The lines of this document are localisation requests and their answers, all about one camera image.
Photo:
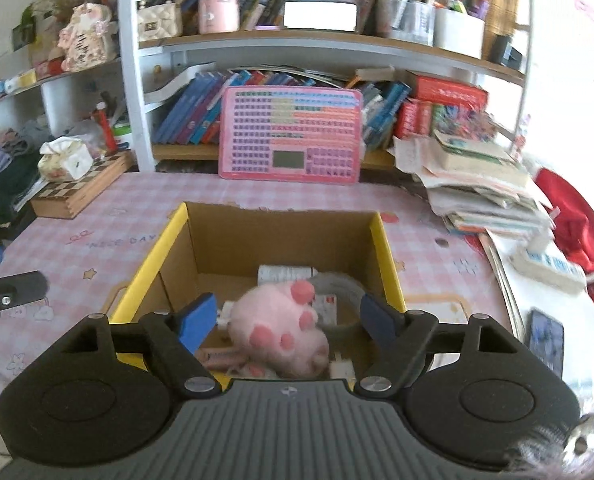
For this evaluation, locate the wooden chess box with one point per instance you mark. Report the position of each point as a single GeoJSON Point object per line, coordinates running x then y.
{"type": "Point", "coordinates": [77, 190]}

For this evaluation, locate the colourful acrylic figures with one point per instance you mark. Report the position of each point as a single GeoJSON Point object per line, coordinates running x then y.
{"type": "Point", "coordinates": [462, 122]}

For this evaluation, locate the clear pen holder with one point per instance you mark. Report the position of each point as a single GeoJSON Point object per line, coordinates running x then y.
{"type": "Point", "coordinates": [412, 22]}

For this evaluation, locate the pink plush pig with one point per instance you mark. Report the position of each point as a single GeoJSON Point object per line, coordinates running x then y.
{"type": "Point", "coordinates": [272, 320]}

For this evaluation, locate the red bottle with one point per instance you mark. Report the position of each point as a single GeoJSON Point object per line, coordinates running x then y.
{"type": "Point", "coordinates": [108, 132]}

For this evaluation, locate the green plant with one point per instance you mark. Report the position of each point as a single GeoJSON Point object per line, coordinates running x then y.
{"type": "Point", "coordinates": [42, 10]}

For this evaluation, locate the clear tape roll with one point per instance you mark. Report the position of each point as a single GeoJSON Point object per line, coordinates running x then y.
{"type": "Point", "coordinates": [344, 334]}

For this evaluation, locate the thick red book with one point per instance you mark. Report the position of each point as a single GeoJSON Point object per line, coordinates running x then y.
{"type": "Point", "coordinates": [447, 92]}

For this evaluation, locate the grey fluffy cuff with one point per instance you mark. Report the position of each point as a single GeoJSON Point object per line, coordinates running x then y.
{"type": "Point", "coordinates": [592, 435]}

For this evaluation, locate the red standing books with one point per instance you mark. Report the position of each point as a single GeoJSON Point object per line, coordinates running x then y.
{"type": "Point", "coordinates": [412, 120]}

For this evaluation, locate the tan book row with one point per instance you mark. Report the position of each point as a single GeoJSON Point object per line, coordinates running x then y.
{"type": "Point", "coordinates": [502, 5]}

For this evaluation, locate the yellow cardboard box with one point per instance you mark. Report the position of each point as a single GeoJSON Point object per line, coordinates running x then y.
{"type": "Point", "coordinates": [277, 240]}

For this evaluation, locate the white pen holder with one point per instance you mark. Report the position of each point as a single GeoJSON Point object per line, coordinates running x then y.
{"type": "Point", "coordinates": [459, 32]}

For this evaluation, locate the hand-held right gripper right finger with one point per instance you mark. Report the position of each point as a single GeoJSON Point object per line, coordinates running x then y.
{"type": "Point", "coordinates": [379, 321]}

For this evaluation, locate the row of blue books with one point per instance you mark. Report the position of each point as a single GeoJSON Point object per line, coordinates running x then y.
{"type": "Point", "coordinates": [192, 115]}

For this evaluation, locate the red cloth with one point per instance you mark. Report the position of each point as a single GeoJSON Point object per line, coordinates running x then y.
{"type": "Point", "coordinates": [577, 225]}

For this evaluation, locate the white power strip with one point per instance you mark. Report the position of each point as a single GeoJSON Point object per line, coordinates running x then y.
{"type": "Point", "coordinates": [547, 267]}

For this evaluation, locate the white charging adapter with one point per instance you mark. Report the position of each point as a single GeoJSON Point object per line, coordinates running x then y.
{"type": "Point", "coordinates": [537, 244]}

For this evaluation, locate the white blue tube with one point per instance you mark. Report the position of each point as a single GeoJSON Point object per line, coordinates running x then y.
{"type": "Point", "coordinates": [282, 275]}

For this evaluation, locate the shelf of small packs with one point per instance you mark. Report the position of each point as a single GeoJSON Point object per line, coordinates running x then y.
{"type": "Point", "coordinates": [17, 82]}

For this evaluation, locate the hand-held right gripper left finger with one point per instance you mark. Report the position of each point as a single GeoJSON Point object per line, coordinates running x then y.
{"type": "Point", "coordinates": [197, 322]}

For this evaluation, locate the stack of papers and books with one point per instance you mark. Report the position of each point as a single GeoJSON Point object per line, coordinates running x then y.
{"type": "Point", "coordinates": [477, 190]}

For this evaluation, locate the beige pearl handbag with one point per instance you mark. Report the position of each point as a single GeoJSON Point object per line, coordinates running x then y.
{"type": "Point", "coordinates": [159, 22]}

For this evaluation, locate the floral tissue pack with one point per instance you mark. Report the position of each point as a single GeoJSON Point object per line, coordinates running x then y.
{"type": "Point", "coordinates": [64, 160]}

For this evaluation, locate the smartphone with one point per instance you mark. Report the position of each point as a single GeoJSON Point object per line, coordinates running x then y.
{"type": "Point", "coordinates": [544, 340]}

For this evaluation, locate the green white jar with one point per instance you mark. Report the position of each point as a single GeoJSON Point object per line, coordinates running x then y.
{"type": "Point", "coordinates": [123, 140]}

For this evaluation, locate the pile of clothes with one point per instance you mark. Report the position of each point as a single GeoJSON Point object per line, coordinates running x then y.
{"type": "Point", "coordinates": [2, 185]}

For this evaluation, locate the black box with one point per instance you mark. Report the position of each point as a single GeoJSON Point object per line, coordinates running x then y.
{"type": "Point", "coordinates": [504, 50]}

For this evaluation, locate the pink toy keyboard tablet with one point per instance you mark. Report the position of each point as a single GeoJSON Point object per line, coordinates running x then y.
{"type": "Point", "coordinates": [257, 130]}

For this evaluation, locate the leaning blue books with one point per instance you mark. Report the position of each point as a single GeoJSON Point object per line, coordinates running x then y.
{"type": "Point", "coordinates": [382, 115]}

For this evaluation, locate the white paper sheets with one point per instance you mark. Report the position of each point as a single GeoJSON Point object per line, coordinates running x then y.
{"type": "Point", "coordinates": [517, 300]}

